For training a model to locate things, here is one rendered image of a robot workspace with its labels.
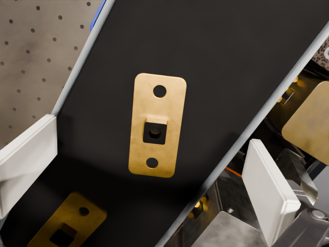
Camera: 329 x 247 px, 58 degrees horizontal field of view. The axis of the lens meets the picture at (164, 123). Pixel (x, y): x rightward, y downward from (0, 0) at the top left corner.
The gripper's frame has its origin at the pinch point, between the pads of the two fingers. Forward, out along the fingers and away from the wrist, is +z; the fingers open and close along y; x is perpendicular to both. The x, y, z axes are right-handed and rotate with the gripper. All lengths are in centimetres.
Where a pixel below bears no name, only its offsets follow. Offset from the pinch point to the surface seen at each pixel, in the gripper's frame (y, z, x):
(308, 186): 16.8, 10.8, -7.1
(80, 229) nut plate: -5.7, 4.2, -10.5
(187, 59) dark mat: 1.8, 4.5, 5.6
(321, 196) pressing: 24.7, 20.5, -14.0
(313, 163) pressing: 21.9, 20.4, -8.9
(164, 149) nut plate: 1.0, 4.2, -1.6
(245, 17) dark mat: 5.3, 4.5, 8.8
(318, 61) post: 13.9, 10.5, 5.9
